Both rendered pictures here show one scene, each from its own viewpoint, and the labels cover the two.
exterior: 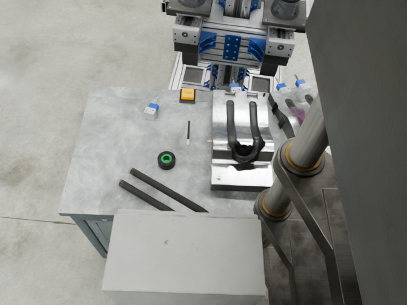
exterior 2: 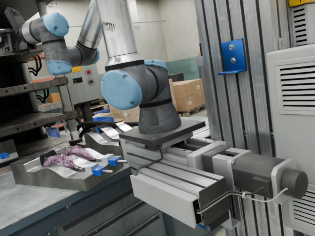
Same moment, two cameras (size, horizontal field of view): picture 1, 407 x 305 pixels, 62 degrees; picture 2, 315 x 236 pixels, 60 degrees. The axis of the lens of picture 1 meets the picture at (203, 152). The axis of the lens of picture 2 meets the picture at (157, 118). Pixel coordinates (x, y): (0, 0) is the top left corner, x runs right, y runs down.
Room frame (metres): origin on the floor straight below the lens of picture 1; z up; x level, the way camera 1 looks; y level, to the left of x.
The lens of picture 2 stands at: (2.32, -0.94, 1.25)
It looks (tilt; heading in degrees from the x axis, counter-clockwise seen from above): 11 degrees down; 142
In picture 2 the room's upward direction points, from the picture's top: 11 degrees counter-clockwise
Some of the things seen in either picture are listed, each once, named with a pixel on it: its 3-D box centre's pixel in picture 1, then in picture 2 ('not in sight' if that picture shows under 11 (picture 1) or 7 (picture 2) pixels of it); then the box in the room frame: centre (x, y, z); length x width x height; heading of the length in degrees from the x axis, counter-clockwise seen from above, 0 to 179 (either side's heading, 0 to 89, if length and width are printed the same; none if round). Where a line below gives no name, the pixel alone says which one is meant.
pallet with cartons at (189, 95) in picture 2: not in sight; (175, 98); (-2.57, 3.61, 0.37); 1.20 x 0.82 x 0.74; 7
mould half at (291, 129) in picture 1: (314, 125); (66, 165); (1.00, -0.52, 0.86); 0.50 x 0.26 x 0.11; 20
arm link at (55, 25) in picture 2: not in sight; (50, 28); (1.40, -0.58, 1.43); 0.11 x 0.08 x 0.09; 22
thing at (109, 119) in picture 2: not in sight; (98, 124); (-2.61, 1.46, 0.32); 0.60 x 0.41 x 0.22; 5
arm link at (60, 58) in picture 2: not in sight; (61, 57); (1.39, -0.57, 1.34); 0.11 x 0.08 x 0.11; 112
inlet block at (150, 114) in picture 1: (153, 106); not in sight; (1.05, 0.26, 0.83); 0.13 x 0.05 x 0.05; 169
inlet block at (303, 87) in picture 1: (300, 83); (101, 171); (1.27, -0.47, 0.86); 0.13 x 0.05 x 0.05; 20
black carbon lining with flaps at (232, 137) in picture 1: (244, 126); (113, 131); (0.91, -0.17, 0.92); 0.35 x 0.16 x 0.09; 3
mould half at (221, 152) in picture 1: (240, 135); (115, 138); (0.90, -0.16, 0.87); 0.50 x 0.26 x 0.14; 3
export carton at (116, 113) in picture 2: not in sight; (122, 108); (-3.60, 2.68, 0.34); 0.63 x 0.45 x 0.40; 179
